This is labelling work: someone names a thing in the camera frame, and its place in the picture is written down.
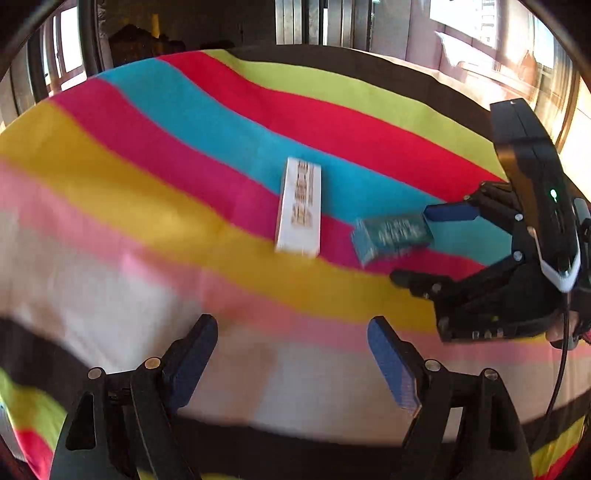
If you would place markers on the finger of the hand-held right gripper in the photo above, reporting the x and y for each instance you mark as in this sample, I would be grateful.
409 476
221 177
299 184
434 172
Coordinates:
415 279
450 212

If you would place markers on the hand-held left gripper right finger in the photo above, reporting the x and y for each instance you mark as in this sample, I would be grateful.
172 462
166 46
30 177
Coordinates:
395 364

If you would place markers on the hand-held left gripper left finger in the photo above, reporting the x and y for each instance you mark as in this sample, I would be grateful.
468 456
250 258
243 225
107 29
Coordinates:
194 355

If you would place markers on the teal box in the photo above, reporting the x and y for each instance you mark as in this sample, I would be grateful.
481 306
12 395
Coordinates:
392 235

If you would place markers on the white orange tissue pack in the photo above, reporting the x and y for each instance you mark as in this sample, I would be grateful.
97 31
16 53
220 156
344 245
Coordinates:
300 207

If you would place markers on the person's right hand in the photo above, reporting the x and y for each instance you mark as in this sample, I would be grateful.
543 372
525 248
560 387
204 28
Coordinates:
561 328

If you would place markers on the glass balcony doors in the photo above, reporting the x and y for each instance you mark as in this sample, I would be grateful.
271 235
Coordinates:
415 27

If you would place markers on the colourful striped tablecloth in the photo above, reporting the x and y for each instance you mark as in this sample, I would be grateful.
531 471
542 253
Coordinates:
138 161

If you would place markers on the dark wooden chair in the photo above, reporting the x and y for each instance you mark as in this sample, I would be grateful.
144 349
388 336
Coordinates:
138 44

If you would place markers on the window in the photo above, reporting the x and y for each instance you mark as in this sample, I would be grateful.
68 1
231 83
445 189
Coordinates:
69 41

